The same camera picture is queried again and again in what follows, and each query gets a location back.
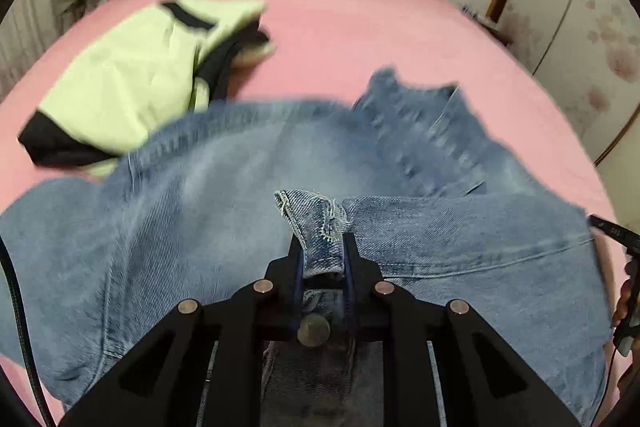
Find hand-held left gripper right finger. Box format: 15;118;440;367
342;232;584;427

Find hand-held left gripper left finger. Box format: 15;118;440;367
60;234;307;427

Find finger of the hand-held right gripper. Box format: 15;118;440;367
588;214;640;255

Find blue denim jeans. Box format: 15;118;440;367
0;67;613;427

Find person's right hand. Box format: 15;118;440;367
612;279;634;329

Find pink bed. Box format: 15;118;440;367
0;0;628;427

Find light green black garment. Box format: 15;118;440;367
17;0;277;180

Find black cable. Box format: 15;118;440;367
0;234;53;427

